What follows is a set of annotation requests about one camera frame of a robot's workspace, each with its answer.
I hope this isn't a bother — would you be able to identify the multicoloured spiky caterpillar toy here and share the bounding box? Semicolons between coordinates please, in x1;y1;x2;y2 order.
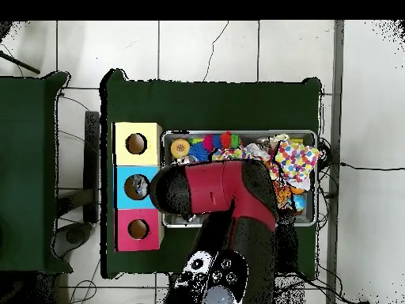
202;131;242;151

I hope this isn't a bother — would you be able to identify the wooden box with three holes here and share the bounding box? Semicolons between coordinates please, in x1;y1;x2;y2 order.
112;121;165;253

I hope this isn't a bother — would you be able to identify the shallow clear mesh bin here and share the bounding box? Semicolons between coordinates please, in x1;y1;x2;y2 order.
161;129;318;228

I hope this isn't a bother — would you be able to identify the blue spiky rubber ball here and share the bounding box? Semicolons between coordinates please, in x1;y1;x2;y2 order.
188;142;210;163

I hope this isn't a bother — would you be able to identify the orange ball with cream dots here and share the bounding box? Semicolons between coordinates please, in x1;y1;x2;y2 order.
170;138;191;159

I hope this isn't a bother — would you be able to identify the dark green table cloth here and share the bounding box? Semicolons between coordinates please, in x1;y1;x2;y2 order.
100;68;323;279
0;69;72;275

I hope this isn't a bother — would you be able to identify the polka dot cloth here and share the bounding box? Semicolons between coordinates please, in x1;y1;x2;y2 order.
271;140;320;191

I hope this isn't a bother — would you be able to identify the black panel stand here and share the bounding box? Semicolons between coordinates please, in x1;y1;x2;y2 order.
84;110;101;224

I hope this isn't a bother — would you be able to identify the grey stand base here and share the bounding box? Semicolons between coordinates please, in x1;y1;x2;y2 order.
53;221;95;260

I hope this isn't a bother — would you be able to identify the black cable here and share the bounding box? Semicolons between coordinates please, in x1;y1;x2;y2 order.
338;161;405;172

